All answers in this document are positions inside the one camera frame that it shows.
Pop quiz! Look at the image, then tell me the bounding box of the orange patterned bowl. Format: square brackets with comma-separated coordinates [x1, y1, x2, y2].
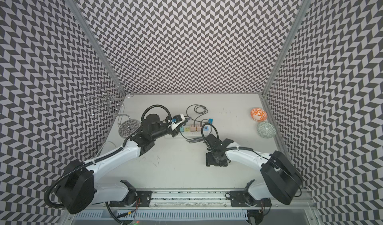
[250, 107, 268, 122]

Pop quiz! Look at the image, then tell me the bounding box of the chrome wire jewelry stand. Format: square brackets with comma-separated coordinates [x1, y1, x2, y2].
[80, 83, 140, 138]

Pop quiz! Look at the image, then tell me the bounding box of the white multicolour power strip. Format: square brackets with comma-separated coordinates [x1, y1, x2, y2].
[180, 124, 211, 138]

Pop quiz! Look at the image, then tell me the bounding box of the green patterned bowl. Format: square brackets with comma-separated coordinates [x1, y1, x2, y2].
[256, 121, 276, 139]

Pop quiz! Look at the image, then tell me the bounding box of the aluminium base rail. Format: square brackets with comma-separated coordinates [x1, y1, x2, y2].
[58, 189, 323, 225]

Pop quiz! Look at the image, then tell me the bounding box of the thin white power strip cord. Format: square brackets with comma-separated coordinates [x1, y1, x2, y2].
[95, 140, 118, 161]

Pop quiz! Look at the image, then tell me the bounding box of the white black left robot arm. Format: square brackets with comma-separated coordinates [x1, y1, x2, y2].
[44, 105, 189, 214]

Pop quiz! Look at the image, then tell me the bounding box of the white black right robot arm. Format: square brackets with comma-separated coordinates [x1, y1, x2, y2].
[201, 122, 303, 207]

